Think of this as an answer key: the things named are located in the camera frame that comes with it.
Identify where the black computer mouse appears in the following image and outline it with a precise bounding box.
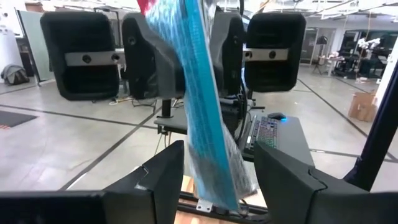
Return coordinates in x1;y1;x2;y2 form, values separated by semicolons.
267;111;287;121

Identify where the black diagonal strut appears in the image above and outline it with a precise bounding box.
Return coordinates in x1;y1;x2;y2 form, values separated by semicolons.
343;60;398;192

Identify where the dark grey desk top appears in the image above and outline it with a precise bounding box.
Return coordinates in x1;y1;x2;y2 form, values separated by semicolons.
154;105;224;135

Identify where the black floor mat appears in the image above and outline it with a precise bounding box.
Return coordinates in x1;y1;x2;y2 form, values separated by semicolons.
0;110;38;130

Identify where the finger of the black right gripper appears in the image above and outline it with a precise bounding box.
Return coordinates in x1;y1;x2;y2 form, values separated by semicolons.
121;12;187;100
210;12;246;97

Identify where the white cabinet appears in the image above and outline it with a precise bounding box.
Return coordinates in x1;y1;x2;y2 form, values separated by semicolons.
0;0;24;83

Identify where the black background workstation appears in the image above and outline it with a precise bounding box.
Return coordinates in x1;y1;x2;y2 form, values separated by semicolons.
335;29;392;79

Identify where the black tripod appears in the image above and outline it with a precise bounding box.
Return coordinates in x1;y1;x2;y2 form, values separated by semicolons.
312;35;330;75

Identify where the black monitor stand post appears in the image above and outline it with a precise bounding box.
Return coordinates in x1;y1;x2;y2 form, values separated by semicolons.
160;98;173;119

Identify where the black keyboard tray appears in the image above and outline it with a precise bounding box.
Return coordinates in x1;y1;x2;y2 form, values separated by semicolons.
241;114;315;167

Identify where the grey bag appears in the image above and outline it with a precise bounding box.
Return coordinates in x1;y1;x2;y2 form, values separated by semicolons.
0;63;30;86

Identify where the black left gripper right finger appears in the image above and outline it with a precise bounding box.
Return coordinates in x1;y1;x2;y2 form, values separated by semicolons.
253;141;327;224

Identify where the backlit computer keyboard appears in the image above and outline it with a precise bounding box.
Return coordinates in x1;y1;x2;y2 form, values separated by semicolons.
245;115;280;151

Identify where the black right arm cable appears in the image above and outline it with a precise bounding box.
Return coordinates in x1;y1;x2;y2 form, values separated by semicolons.
234;0;249;144

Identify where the brown cardboard box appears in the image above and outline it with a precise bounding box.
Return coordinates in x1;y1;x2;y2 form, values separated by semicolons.
348;91;379;123

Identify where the grey-green partition panel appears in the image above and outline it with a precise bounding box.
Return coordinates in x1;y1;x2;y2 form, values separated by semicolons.
17;9;55;82

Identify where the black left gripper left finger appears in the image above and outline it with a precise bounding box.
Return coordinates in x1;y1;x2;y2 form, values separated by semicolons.
102;139;185;224

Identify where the black aluminium support frame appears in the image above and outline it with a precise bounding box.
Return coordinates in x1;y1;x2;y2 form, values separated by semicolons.
177;191;270;223

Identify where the blue and red granola bar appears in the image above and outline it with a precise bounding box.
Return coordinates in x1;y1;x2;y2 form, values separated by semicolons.
136;0;259;212

